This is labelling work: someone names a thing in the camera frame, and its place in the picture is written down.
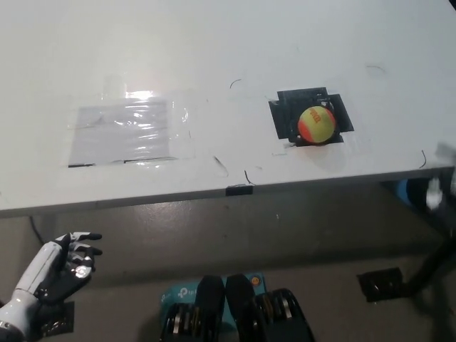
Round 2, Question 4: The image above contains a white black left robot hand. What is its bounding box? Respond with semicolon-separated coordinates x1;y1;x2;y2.
13;232;103;307

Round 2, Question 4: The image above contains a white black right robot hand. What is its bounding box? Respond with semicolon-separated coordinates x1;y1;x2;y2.
425;142;456;212

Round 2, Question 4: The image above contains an orange yellow small tennis ball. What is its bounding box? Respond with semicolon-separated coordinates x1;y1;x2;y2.
297;105;338;144

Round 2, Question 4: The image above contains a blue round object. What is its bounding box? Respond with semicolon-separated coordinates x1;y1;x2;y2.
394;180;414;204

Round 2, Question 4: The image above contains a black table leg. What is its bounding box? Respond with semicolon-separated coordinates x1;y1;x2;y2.
380;180;456;297

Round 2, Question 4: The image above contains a teal tp-link box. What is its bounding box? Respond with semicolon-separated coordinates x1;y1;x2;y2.
160;272;266;321

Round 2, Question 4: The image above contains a black tape patch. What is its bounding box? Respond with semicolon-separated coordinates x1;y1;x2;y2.
268;86;355;147

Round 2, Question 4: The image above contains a small black tape strip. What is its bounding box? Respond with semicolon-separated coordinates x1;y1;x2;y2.
224;183;254;197

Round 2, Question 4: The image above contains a thin black cable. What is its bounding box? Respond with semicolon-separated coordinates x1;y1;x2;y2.
28;215;46;244

